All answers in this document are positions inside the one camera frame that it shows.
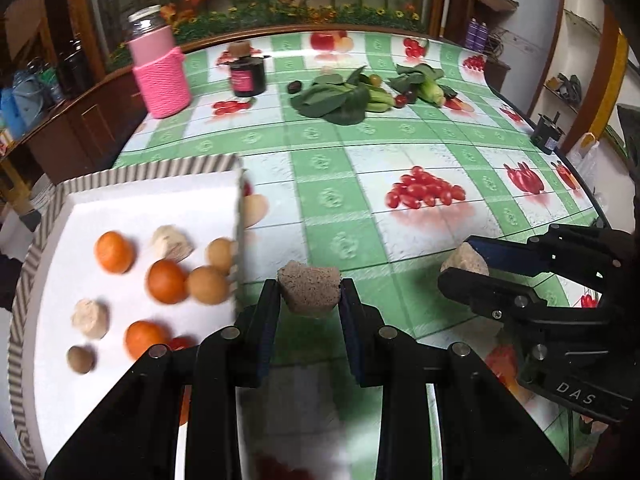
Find jar with pink knitted sleeve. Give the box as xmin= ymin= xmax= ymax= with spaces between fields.
xmin=126 ymin=5 xmax=193 ymax=120

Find black jar with pink label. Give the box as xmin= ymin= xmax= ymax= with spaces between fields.
xmin=229 ymin=55 xmax=267 ymax=98

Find corn cob with husk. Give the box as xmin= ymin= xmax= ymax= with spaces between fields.
xmin=417 ymin=80 xmax=446 ymax=107

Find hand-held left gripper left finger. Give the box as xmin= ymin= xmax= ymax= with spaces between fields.
xmin=44 ymin=279 xmax=281 ymax=480

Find green cucumber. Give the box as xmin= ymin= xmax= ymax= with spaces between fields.
xmin=365 ymin=85 xmax=396 ymax=113

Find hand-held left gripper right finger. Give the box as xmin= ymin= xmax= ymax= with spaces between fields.
xmin=337 ymin=279 xmax=571 ymax=480

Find tan round longan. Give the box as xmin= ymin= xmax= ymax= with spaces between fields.
xmin=205 ymin=238 xmax=236 ymax=276
xmin=186 ymin=265 xmax=232 ymax=306

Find small grey-brown round fruit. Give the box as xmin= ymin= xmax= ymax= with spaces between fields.
xmin=67 ymin=345 xmax=97 ymax=375

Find small black device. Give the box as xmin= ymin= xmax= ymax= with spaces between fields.
xmin=530 ymin=112 xmax=565 ymax=155

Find wooden cabinet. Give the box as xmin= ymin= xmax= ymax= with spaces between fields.
xmin=0 ymin=67 xmax=151 ymax=186

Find green checked fruit-print tablecloth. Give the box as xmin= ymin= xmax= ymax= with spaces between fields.
xmin=112 ymin=30 xmax=608 ymax=480

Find artificial flower display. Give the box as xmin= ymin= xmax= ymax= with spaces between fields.
xmin=100 ymin=0 xmax=436 ymax=56

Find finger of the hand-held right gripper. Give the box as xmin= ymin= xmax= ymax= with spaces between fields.
xmin=467 ymin=224 xmax=631 ymax=291
xmin=437 ymin=266 xmax=606 ymax=342

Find beige spongy chunk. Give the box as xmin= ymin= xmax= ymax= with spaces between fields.
xmin=276 ymin=260 xmax=342 ymax=318
xmin=71 ymin=298 xmax=110 ymax=339
xmin=151 ymin=225 xmax=195 ymax=261
xmin=441 ymin=242 xmax=490 ymax=277

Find green leafy vegetable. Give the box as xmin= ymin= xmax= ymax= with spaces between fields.
xmin=290 ymin=67 xmax=372 ymax=125

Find orange mandarin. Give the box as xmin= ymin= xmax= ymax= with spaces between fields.
xmin=95 ymin=230 xmax=136 ymax=275
xmin=125 ymin=320 xmax=171 ymax=361
xmin=146 ymin=259 xmax=189 ymax=305

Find white tray with striped rim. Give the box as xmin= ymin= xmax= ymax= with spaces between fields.
xmin=9 ymin=155 xmax=246 ymax=478

